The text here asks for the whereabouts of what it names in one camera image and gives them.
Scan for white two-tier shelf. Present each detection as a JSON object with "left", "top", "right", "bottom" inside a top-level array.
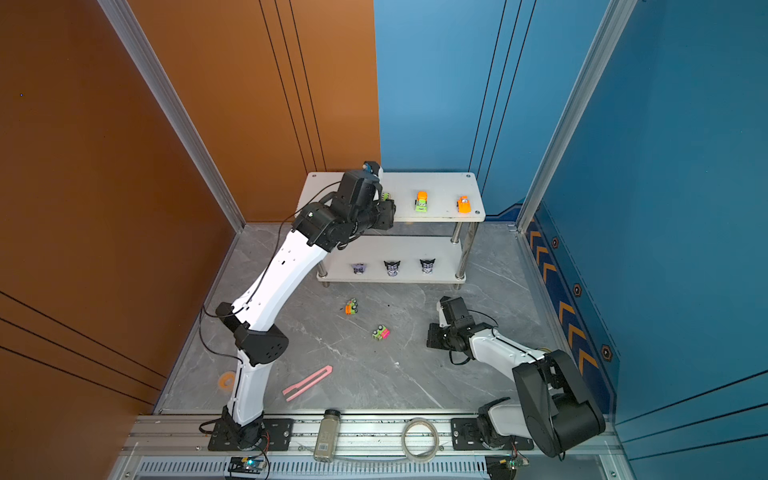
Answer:
[{"left": 316, "top": 172, "right": 486, "bottom": 288}]

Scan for orange green toy truck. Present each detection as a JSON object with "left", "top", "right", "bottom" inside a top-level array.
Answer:
[{"left": 414, "top": 191, "right": 428, "bottom": 213}]

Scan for black purple robot toy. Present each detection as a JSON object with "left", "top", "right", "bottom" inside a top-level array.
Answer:
[{"left": 419, "top": 258, "right": 436, "bottom": 275}]

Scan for left circuit board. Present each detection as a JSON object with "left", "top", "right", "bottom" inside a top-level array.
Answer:
[{"left": 227, "top": 456, "right": 270, "bottom": 477}]

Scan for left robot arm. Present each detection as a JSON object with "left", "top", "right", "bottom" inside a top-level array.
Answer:
[{"left": 214, "top": 162, "right": 396, "bottom": 451}]

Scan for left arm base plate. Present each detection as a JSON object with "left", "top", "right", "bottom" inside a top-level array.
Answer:
[{"left": 207, "top": 419, "right": 294, "bottom": 453}]

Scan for circuit board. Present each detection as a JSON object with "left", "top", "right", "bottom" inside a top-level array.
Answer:
[
  {"left": 485, "top": 455, "right": 530, "bottom": 480},
  {"left": 227, "top": 456, "right": 270, "bottom": 477}
]

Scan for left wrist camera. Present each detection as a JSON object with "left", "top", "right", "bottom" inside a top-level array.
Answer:
[{"left": 363, "top": 161, "right": 383, "bottom": 178}]

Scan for right circuit board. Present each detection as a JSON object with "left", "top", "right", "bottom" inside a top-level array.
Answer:
[{"left": 485, "top": 455, "right": 530, "bottom": 480}]

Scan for orange green toy car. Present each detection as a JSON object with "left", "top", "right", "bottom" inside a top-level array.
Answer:
[{"left": 344, "top": 299, "right": 359, "bottom": 315}]

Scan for clear plastic bottle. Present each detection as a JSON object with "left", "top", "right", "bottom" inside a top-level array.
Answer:
[{"left": 313, "top": 409, "right": 341, "bottom": 463}]

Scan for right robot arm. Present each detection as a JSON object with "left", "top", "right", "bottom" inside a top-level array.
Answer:
[{"left": 426, "top": 296, "right": 606, "bottom": 458}]

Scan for orange tape roll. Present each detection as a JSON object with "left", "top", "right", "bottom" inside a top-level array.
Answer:
[{"left": 217, "top": 371, "right": 236, "bottom": 391}]

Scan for coiled white cable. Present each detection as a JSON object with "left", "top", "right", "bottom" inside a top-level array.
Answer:
[{"left": 400, "top": 417, "right": 441, "bottom": 463}]

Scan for pink plastic tongs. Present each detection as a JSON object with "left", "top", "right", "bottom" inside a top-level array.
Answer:
[{"left": 282, "top": 365, "right": 333, "bottom": 402}]

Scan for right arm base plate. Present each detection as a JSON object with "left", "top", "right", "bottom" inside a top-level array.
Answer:
[{"left": 450, "top": 416, "right": 534, "bottom": 451}]

